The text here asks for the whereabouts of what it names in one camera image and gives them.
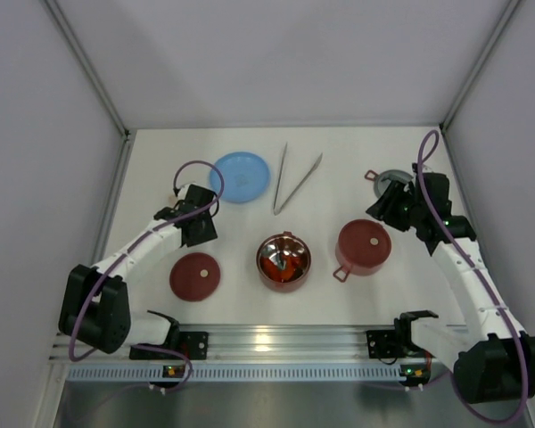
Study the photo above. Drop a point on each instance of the aluminium front rail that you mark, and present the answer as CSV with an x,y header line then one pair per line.
x,y
285,343

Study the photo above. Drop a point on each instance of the blue plate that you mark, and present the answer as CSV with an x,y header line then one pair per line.
x,y
246,177

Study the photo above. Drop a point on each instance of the perforated cable duct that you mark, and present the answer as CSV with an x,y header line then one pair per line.
x,y
224,373

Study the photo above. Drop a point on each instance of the long metal tongs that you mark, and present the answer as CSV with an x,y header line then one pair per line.
x,y
289,182

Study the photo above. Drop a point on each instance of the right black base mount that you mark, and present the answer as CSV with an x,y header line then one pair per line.
x,y
382,344

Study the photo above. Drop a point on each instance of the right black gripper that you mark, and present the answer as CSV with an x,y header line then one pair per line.
x,y
392,201

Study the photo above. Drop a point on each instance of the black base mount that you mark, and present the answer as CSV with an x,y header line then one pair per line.
x,y
382,344
192,345

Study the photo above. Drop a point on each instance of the grey lid with handle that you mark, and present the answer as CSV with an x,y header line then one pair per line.
x,y
381,181

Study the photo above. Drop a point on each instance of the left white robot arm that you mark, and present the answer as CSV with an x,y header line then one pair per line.
x,y
97,312

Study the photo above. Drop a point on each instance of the red steel bowl with handle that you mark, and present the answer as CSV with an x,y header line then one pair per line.
x,y
356,269

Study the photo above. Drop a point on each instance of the red lid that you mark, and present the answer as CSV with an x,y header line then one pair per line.
x,y
194,277
363,244

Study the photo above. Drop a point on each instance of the red sausage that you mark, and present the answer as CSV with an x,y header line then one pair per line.
x,y
273,270

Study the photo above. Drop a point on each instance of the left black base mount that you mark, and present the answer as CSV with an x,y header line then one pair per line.
x,y
192,345

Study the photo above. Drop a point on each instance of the red orange carrot slice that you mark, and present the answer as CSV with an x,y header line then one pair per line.
x,y
296,263

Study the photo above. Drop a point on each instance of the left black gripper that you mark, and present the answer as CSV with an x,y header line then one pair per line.
x,y
201,227

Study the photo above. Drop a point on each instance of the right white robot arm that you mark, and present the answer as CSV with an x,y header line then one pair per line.
x,y
494,359

